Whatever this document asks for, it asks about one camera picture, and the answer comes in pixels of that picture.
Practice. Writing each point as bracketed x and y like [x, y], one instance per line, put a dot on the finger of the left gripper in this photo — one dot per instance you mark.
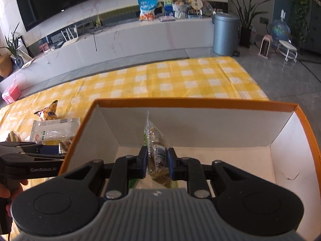
[40, 150]
[18, 144]

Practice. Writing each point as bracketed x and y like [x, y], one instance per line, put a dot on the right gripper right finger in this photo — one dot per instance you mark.
[189, 170]

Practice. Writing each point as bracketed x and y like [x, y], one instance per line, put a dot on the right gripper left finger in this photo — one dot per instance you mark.
[123, 170]

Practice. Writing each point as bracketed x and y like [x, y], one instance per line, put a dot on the dried fruit bag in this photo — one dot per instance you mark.
[13, 137]

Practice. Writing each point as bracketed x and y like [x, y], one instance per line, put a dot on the seaweed roll packet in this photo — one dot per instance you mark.
[65, 144]

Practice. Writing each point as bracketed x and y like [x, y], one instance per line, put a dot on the white silver snack packet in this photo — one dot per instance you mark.
[52, 130]

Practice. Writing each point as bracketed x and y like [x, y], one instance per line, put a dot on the brown cake packet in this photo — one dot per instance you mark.
[156, 144]

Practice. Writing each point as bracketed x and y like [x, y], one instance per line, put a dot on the orange chips bag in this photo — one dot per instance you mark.
[48, 113]

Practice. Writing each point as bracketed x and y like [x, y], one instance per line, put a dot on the pink tissue box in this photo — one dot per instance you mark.
[11, 94]

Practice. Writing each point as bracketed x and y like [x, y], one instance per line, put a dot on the copper round vase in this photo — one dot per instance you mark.
[5, 66]

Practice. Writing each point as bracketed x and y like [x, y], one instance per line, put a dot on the small plant in glass vase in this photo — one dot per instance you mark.
[12, 47]

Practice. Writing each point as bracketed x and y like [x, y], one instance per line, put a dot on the orange cardboard box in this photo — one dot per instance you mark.
[272, 140]

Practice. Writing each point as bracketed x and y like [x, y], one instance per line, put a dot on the yellow checkered tablecloth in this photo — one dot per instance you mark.
[220, 77]

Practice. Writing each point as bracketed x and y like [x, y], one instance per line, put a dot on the white wifi router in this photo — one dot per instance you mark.
[70, 36]

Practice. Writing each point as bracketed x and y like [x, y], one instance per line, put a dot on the white marble tv console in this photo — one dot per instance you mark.
[120, 41]

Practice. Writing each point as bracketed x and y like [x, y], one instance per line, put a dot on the grey metal trash can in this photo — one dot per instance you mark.
[225, 37]

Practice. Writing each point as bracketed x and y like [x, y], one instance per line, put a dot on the pink space heater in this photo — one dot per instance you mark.
[265, 46]

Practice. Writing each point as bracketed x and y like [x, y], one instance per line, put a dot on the white round stool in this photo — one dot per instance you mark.
[287, 50]

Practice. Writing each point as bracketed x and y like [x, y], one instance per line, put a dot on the blue snack bag on console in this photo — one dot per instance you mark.
[147, 8]

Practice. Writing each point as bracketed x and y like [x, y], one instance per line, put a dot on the potted plant by trash can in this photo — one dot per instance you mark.
[247, 11]

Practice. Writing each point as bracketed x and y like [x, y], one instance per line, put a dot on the blue water jug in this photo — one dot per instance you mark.
[280, 30]

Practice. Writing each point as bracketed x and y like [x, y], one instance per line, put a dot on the hanging green ivy plant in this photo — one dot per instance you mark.
[300, 25]

